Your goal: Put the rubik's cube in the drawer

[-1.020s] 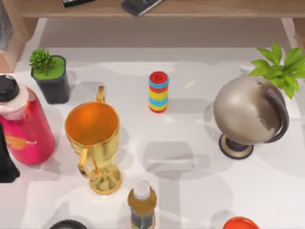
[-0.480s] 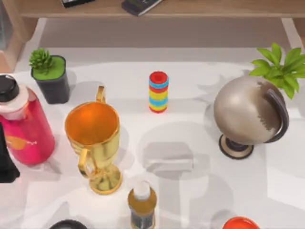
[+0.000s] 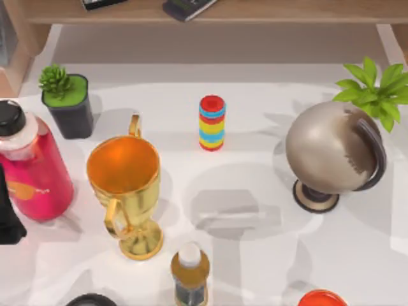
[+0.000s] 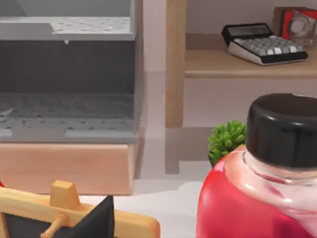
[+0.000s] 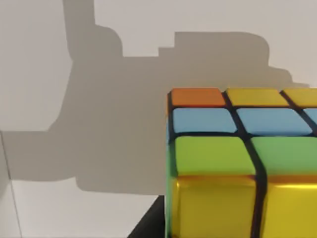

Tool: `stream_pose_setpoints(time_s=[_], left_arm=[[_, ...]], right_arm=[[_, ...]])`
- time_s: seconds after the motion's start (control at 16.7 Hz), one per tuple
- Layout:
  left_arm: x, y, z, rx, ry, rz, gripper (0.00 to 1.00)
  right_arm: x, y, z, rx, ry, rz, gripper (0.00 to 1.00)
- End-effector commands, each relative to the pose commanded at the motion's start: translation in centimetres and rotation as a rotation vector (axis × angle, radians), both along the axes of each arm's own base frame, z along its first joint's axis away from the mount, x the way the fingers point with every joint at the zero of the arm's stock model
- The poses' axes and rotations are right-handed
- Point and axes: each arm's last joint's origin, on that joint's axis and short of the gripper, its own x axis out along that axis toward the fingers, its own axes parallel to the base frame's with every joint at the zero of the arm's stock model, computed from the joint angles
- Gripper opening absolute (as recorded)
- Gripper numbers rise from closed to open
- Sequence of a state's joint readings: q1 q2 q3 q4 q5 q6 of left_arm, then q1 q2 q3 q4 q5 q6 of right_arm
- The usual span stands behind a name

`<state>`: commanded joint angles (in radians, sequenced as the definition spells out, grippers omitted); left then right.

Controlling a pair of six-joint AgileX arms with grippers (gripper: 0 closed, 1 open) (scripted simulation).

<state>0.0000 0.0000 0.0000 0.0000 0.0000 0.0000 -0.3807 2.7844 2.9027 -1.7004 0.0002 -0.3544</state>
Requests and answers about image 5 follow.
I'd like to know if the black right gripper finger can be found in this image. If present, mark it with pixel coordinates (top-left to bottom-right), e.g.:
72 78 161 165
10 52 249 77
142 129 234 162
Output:
129 195 167 238

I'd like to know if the multicoloured puzzle cube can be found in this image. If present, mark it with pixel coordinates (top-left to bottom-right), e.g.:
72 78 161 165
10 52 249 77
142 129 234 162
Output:
165 87 317 238

